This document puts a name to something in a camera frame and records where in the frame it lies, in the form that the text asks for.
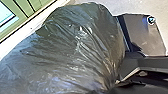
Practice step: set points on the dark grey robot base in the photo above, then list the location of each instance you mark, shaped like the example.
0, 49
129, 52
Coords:
141, 35

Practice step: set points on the grey robot torso link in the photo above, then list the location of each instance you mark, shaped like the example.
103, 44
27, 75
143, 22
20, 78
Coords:
146, 65

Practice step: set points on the shiny base screw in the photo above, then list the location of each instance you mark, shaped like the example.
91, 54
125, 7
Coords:
151, 20

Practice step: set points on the black trash bag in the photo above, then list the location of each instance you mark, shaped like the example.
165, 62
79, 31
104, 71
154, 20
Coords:
63, 56

